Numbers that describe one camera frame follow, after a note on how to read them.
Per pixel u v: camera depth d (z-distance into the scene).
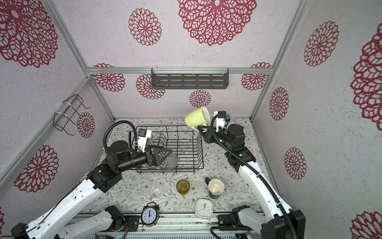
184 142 1.06
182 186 0.85
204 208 0.76
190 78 0.96
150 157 0.54
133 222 0.75
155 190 0.85
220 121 0.62
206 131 0.66
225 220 0.75
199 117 0.69
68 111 0.78
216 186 0.84
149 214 0.74
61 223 0.39
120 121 0.49
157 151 0.54
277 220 0.39
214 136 0.62
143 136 0.57
